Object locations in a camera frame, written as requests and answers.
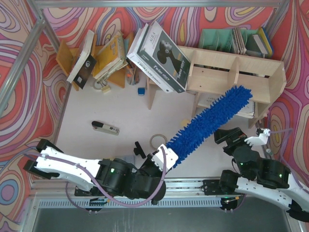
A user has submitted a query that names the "blue microfibre duster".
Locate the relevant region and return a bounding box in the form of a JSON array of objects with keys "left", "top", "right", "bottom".
[{"left": 166, "top": 86, "right": 253, "bottom": 169}]

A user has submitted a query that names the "white Chokladfabriken book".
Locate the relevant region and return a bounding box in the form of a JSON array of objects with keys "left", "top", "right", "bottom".
[{"left": 127, "top": 23, "right": 174, "bottom": 93}]

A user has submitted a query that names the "green desk organiser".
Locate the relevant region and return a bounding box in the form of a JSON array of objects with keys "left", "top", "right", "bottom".
[{"left": 198, "top": 29, "right": 265, "bottom": 58}]

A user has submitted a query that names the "padlock with ring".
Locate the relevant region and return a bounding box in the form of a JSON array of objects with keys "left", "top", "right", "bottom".
[{"left": 93, "top": 80, "right": 111, "bottom": 93}]

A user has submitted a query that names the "brown card stack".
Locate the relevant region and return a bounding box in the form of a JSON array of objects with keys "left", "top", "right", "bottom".
[{"left": 233, "top": 27, "right": 246, "bottom": 55}]

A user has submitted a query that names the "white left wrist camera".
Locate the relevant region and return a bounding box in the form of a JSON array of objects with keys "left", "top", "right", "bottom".
[{"left": 151, "top": 144, "right": 179, "bottom": 173}]

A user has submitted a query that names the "yellow wooden book stand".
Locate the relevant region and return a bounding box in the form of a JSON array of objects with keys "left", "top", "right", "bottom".
[{"left": 56, "top": 32, "right": 134, "bottom": 91}]

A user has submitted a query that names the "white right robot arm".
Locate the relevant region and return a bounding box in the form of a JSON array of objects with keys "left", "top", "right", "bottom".
[{"left": 214, "top": 127, "right": 309, "bottom": 222}]

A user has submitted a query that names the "wooden bookshelf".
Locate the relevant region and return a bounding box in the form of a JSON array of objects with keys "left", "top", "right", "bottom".
[{"left": 146, "top": 44, "right": 287, "bottom": 129}]

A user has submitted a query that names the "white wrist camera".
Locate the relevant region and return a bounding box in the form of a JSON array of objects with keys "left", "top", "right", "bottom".
[
  {"left": 244, "top": 128, "right": 271, "bottom": 146},
  {"left": 151, "top": 144, "right": 179, "bottom": 173}
]

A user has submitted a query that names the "beige calculator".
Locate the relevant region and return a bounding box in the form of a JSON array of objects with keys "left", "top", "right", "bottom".
[{"left": 123, "top": 155, "right": 135, "bottom": 164}]

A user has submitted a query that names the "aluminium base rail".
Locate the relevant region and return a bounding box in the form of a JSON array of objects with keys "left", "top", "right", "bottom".
[{"left": 35, "top": 178, "right": 292, "bottom": 211}]

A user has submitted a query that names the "yellow sticky note pad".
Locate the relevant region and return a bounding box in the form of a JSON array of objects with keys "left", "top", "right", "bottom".
[{"left": 181, "top": 119, "right": 191, "bottom": 127}]

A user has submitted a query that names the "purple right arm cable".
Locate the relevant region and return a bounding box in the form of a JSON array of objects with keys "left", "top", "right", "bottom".
[{"left": 267, "top": 128, "right": 307, "bottom": 191}]

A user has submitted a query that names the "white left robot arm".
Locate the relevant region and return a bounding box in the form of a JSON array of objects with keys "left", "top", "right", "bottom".
[{"left": 23, "top": 139, "right": 171, "bottom": 207}]

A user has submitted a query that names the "yellow worn books stack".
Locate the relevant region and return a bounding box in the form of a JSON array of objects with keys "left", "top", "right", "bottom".
[{"left": 93, "top": 31, "right": 127, "bottom": 82}]

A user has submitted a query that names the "black white Twins story book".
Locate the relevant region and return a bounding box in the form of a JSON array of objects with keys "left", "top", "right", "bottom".
[{"left": 137, "top": 21, "right": 191, "bottom": 93}]

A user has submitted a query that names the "spiral notebook under shelf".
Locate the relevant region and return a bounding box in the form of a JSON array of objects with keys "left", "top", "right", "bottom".
[{"left": 197, "top": 93, "right": 255, "bottom": 118}]

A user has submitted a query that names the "blue stamp block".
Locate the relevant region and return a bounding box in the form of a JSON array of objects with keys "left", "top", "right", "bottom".
[{"left": 138, "top": 87, "right": 145, "bottom": 96}]

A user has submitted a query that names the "pencils bundle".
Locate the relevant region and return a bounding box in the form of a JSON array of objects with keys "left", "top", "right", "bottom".
[{"left": 125, "top": 65, "right": 140, "bottom": 86}]

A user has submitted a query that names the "black T-shaped plastic piece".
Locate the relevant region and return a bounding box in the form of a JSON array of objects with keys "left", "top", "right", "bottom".
[{"left": 133, "top": 141, "right": 153, "bottom": 159}]

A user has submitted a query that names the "grey book in organiser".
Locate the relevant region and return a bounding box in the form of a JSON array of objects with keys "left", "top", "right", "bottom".
[{"left": 245, "top": 34, "right": 268, "bottom": 58}]

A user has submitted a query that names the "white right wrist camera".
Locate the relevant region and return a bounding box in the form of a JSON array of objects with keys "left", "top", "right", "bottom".
[{"left": 244, "top": 128, "right": 271, "bottom": 146}]

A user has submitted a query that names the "masking tape roll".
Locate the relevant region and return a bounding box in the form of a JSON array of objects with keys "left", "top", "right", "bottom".
[{"left": 149, "top": 133, "right": 167, "bottom": 149}]

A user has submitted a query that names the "white book with black cover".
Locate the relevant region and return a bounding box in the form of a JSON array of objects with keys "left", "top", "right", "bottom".
[{"left": 67, "top": 30, "right": 97, "bottom": 89}]

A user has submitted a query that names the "blue yellow book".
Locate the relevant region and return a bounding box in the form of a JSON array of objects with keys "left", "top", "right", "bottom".
[{"left": 257, "top": 27, "right": 274, "bottom": 58}]

